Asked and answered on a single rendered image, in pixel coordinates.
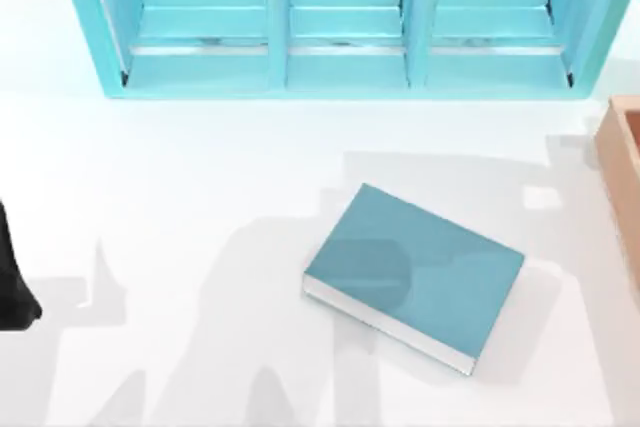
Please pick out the light blue rack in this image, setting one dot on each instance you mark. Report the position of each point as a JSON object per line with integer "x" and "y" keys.
{"x": 345, "y": 72}

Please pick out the teal blue book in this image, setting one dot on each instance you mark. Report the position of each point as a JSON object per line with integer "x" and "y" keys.
{"x": 415, "y": 267}

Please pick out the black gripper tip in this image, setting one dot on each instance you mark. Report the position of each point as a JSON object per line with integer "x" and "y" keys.
{"x": 12, "y": 297}

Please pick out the shallow salmon-coloured box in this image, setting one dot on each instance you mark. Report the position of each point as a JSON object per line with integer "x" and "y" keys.
{"x": 620, "y": 167}

